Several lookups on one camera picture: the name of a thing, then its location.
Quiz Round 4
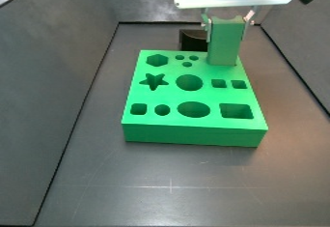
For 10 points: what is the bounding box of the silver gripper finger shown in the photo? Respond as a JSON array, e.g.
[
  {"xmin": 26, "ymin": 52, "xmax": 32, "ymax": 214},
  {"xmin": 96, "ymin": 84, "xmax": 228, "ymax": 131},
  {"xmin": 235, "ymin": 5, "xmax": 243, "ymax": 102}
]
[
  {"xmin": 201, "ymin": 8, "xmax": 212, "ymax": 42},
  {"xmin": 243, "ymin": 6, "xmax": 259, "ymax": 24}
]

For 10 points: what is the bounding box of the green arch block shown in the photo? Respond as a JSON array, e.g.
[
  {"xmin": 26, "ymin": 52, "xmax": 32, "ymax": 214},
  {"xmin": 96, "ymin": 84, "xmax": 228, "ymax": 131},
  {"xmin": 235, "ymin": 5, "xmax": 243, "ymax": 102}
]
[{"xmin": 207, "ymin": 15, "xmax": 244, "ymax": 67}]

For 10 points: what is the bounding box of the green shape sorter board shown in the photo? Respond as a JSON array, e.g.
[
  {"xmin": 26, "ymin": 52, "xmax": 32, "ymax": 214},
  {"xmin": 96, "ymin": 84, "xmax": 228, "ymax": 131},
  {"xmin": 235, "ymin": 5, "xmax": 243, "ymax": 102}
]
[{"xmin": 121, "ymin": 50, "xmax": 268, "ymax": 147}]

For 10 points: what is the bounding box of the dark curved holder block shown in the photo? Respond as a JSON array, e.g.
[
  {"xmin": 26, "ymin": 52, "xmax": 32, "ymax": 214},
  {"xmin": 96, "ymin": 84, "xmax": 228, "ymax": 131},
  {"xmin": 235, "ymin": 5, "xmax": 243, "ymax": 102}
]
[{"xmin": 179, "ymin": 29, "xmax": 207, "ymax": 52}]

